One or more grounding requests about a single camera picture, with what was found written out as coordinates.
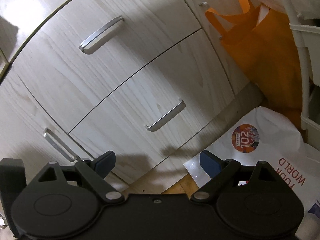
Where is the upper wooden drawer front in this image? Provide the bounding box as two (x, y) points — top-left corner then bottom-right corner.
(13, 0), (200, 131)

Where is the white printed plastic bag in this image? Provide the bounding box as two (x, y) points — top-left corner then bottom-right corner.
(185, 107), (319, 239)

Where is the left cabinet door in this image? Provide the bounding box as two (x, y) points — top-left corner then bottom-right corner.
(1, 69), (94, 181)

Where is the cabinet door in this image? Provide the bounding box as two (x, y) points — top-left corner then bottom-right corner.
(1, 69), (94, 181)
(185, 0), (249, 94)

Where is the orange fabric tote bag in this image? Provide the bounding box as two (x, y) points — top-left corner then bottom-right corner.
(205, 0), (303, 128)

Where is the right cabinet door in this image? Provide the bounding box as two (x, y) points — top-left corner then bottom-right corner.
(185, 0), (249, 94)

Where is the left door metal handle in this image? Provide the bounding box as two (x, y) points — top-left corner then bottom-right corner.
(43, 127), (78, 163)

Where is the lower drawer metal handle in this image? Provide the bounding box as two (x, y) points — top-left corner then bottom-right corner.
(145, 99), (186, 132)

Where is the drawer metal handle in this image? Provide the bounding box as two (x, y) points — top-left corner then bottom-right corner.
(79, 15), (124, 55)
(145, 99), (186, 132)

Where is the upper drawer metal handle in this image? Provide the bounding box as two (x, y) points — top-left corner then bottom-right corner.
(79, 15), (124, 55)

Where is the white metal rack frame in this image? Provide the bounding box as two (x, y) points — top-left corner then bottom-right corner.
(281, 0), (319, 149)

